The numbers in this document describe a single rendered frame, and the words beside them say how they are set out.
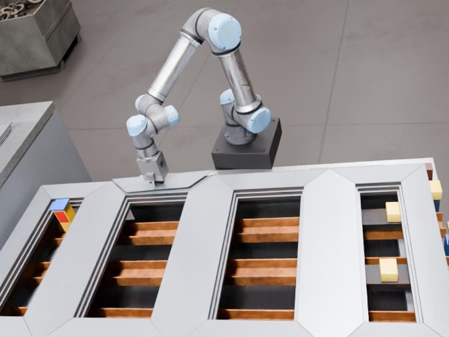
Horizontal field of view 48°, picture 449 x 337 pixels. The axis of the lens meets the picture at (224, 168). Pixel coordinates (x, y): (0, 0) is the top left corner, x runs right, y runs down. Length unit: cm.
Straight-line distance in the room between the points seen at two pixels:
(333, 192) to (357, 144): 161
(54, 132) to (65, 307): 99
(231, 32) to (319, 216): 72
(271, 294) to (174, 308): 48
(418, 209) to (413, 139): 172
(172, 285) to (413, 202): 84
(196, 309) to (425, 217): 78
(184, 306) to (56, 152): 117
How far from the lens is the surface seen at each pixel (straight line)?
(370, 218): 186
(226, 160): 227
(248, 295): 197
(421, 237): 169
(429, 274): 160
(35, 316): 181
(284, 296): 194
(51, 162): 246
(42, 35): 528
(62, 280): 186
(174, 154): 367
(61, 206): 211
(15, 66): 556
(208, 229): 179
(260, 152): 220
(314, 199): 181
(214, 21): 186
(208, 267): 168
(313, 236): 169
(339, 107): 379
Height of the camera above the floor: 212
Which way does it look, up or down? 38 degrees down
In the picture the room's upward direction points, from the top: 15 degrees counter-clockwise
